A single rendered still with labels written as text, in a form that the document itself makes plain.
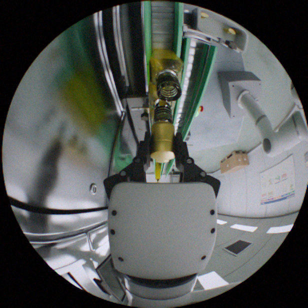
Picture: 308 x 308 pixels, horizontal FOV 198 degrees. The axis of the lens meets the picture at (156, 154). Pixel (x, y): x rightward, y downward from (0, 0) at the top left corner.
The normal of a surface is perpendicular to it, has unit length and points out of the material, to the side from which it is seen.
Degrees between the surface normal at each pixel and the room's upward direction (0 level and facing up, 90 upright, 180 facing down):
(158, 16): 0
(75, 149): 90
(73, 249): 90
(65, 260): 90
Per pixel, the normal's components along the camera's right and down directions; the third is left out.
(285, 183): -1.00, -0.02
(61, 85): 1.00, 0.01
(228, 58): -0.03, 0.92
